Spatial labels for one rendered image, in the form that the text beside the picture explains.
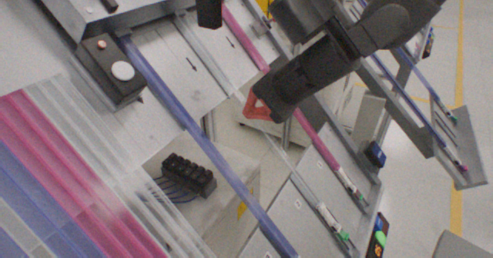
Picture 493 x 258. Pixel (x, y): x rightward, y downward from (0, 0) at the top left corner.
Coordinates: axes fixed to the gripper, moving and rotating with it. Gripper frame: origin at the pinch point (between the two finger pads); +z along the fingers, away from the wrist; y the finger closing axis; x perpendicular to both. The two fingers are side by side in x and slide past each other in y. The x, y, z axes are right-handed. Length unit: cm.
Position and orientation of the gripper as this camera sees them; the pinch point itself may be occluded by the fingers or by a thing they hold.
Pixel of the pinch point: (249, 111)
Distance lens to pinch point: 48.3
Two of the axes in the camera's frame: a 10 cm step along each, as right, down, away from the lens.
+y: -5.1, 5.1, -6.9
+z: -5.9, 3.7, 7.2
